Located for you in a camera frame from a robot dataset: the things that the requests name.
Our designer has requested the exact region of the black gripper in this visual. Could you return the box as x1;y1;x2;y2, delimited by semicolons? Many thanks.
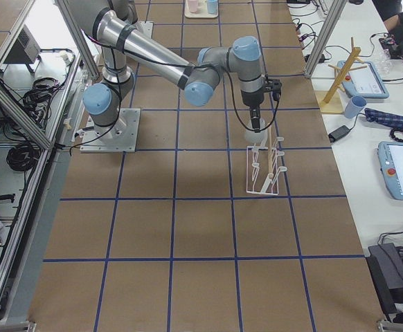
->
240;89;265;133

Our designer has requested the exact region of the white serving tray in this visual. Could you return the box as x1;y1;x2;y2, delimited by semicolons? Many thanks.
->
184;0;219;19

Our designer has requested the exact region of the folded plaid cloth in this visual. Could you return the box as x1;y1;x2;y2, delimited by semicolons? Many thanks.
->
364;108;403;132

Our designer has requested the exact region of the white wire cup rack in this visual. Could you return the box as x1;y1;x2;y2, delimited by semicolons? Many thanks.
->
246;127;287;196

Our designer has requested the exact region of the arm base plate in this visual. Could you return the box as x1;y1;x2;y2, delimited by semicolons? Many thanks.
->
80;108;141;153

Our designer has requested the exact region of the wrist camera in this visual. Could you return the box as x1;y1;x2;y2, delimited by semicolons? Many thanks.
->
265;78;283;102

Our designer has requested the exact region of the blue cup on desk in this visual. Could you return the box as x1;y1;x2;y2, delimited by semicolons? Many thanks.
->
343;95;367;119

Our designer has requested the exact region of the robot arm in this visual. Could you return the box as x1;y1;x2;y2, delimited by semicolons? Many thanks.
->
69;1;265;133

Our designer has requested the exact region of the pink plastic cup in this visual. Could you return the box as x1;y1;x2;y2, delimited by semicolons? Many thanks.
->
186;0;199;13

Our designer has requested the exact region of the aluminium frame post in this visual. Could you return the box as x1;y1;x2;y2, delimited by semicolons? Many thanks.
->
304;0;346;79

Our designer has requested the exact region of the grey plastic cup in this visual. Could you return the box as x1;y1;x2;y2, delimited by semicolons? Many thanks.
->
244;118;267;145

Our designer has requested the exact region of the wooden mug tree stand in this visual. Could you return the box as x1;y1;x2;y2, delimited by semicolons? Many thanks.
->
316;38;367;114

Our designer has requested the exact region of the black power adapter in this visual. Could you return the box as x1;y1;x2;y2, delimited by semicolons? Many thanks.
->
328;125;351;143

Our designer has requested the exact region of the blue plastic cup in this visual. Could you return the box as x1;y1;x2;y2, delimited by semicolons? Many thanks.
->
206;0;218;15

